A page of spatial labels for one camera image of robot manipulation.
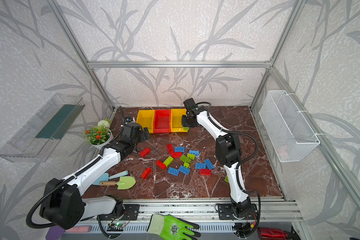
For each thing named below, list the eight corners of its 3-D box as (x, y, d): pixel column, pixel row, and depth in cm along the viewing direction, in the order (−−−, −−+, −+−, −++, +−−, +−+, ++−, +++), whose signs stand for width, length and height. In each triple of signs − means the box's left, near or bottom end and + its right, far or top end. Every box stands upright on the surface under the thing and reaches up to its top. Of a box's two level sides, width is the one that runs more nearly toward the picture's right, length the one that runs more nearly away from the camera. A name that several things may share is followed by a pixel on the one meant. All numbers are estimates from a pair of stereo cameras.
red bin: (153, 135, 107) (151, 128, 101) (157, 115, 119) (155, 108, 112) (170, 135, 107) (169, 128, 101) (172, 116, 119) (171, 109, 113)
